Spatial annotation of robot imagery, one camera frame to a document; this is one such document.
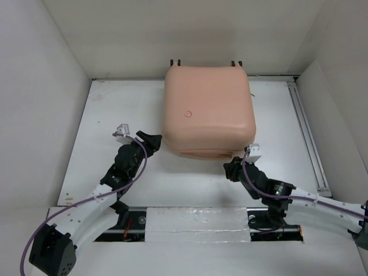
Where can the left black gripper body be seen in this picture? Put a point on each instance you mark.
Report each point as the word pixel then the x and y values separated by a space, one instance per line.
pixel 140 152

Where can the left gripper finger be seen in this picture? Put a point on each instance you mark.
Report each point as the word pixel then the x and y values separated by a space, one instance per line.
pixel 144 136
pixel 154 142

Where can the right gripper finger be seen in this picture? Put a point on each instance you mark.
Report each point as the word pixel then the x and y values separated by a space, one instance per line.
pixel 237 161
pixel 230 171

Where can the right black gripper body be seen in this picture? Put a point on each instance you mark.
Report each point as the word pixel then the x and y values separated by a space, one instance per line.
pixel 240 167

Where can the pink hard-shell suitcase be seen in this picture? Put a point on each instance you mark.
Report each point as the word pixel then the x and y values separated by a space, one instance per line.
pixel 208 111

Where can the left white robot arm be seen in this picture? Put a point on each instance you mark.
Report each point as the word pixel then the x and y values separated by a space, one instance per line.
pixel 57 243

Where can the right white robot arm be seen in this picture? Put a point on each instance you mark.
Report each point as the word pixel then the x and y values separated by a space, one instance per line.
pixel 288 204

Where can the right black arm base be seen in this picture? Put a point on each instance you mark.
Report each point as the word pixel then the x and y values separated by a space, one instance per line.
pixel 264 228

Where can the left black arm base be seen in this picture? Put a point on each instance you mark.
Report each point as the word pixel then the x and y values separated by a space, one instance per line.
pixel 129 228

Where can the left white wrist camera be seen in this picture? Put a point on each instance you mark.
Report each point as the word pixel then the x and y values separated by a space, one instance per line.
pixel 122 132

